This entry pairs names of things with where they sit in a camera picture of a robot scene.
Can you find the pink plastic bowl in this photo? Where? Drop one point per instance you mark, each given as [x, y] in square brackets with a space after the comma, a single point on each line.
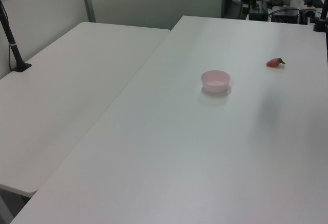
[215, 86]

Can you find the black camera pole with base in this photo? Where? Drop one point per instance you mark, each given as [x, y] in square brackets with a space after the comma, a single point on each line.
[12, 45]

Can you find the red toy strawberry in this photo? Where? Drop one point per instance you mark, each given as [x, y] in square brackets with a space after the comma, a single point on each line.
[273, 62]

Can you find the black clamped camera pole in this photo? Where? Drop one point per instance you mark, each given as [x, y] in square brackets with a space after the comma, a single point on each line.
[323, 13]

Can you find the black equipment box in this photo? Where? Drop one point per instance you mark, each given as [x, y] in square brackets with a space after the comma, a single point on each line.
[285, 16]

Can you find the white side table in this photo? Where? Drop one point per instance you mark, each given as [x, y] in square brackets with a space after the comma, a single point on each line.
[77, 80]

